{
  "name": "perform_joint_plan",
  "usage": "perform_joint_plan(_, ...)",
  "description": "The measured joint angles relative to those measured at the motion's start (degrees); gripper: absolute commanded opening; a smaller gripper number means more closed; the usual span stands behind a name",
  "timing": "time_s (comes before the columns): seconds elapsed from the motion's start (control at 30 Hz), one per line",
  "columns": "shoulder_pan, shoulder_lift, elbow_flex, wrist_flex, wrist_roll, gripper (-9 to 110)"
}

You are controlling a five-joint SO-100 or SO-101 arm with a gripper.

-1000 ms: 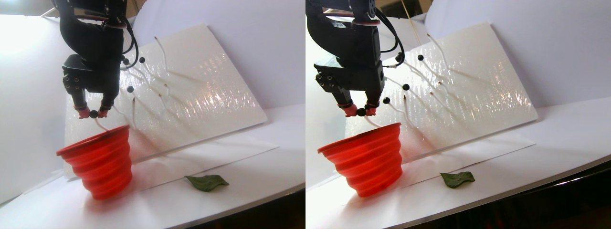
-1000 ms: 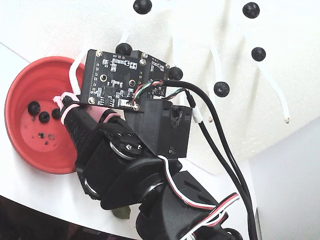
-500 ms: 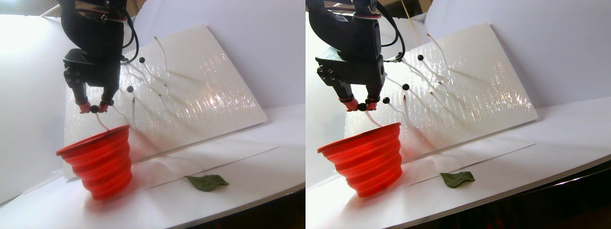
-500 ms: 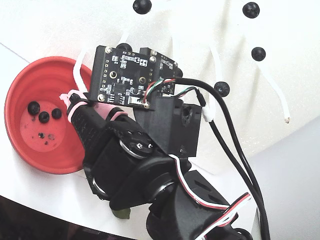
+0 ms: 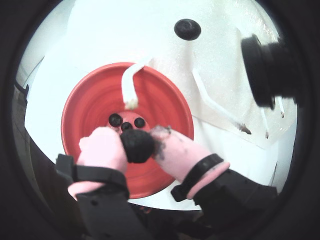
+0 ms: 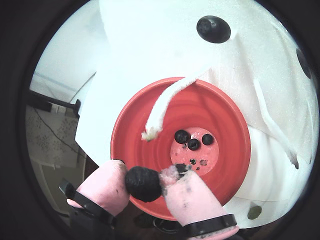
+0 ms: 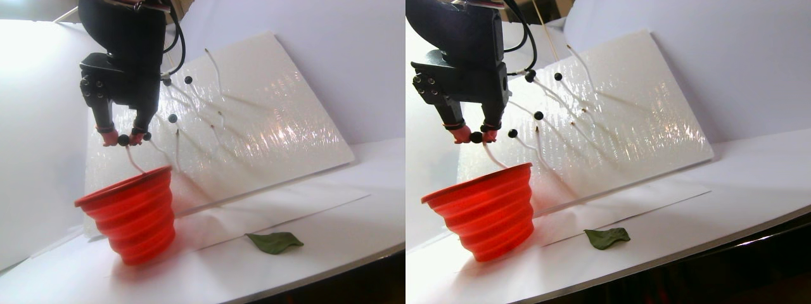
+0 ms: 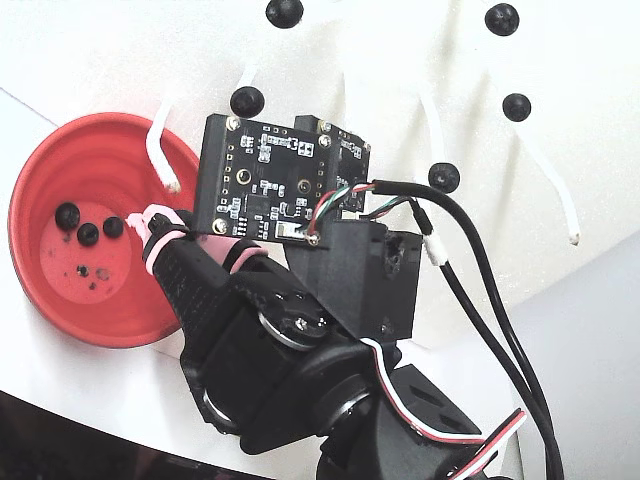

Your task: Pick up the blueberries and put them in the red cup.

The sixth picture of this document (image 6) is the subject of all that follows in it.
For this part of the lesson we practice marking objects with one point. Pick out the pink-tipped black gripper finger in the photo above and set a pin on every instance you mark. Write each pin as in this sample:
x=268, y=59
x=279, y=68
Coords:
x=100, y=187

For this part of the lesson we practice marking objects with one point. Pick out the stained pink-tipped gripper finger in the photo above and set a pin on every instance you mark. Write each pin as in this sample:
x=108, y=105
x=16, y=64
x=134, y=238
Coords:
x=190, y=200

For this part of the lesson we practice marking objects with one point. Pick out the dark blueberry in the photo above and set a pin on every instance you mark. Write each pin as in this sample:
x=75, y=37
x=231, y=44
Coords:
x=207, y=139
x=143, y=185
x=182, y=136
x=213, y=29
x=193, y=144
x=303, y=62

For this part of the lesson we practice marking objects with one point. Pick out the red collapsible silicone cup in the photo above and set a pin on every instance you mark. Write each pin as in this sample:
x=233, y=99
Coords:
x=220, y=120

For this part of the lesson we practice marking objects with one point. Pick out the green leaf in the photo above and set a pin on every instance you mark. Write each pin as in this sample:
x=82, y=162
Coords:
x=254, y=212

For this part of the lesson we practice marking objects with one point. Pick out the black bar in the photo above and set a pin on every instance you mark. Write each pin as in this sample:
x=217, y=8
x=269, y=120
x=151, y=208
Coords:
x=50, y=100

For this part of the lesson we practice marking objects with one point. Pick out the white foam board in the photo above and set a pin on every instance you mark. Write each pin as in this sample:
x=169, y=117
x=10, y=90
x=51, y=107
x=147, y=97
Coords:
x=162, y=37

